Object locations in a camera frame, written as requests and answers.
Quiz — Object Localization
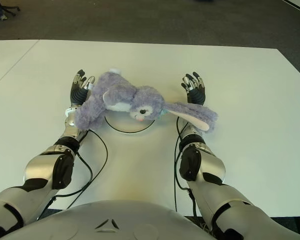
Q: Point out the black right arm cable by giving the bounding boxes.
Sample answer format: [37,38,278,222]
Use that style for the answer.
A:
[173,115,199,219]

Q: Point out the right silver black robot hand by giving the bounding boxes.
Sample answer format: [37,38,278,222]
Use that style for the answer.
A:
[181,71,207,106]

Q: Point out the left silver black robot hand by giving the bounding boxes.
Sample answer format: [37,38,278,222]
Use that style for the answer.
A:
[69,69,97,107]

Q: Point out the purple plush bunny doll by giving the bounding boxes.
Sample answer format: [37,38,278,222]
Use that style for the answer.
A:
[74,67,219,135]

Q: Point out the silver robot torso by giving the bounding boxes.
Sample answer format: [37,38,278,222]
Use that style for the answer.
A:
[3,199,217,240]

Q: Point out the white plate black rim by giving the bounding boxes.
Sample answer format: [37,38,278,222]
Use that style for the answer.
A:
[104,115,157,135]

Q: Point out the black office chair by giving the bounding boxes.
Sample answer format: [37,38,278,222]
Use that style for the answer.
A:
[1,0,21,17]

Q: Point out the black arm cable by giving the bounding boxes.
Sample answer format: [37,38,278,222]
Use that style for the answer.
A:
[36,129,109,221]
[173,115,199,219]

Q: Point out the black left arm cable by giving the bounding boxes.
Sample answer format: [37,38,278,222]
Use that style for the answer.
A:
[36,129,109,221]

